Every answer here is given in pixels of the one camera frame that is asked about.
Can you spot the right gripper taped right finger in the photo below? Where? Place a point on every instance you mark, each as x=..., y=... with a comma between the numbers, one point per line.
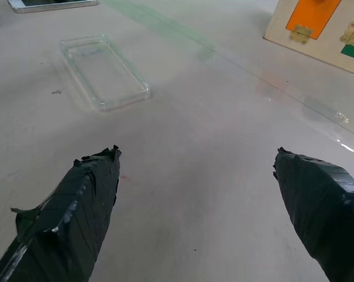
x=327, y=211

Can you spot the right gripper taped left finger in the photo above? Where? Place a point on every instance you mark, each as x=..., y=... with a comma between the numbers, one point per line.
x=68, y=229

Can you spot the clear plastic phone case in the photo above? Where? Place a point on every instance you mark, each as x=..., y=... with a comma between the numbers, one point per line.
x=106, y=73

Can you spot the white gold smartphone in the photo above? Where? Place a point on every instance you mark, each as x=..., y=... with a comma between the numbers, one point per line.
x=47, y=6

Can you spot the brass hinge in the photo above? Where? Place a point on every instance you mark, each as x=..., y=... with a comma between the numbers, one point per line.
x=301, y=33
x=353, y=33

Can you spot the wooden latch board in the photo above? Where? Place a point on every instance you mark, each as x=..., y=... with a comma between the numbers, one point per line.
x=276, y=26

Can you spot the orange board door panel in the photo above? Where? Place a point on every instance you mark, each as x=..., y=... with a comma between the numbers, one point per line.
x=310, y=13

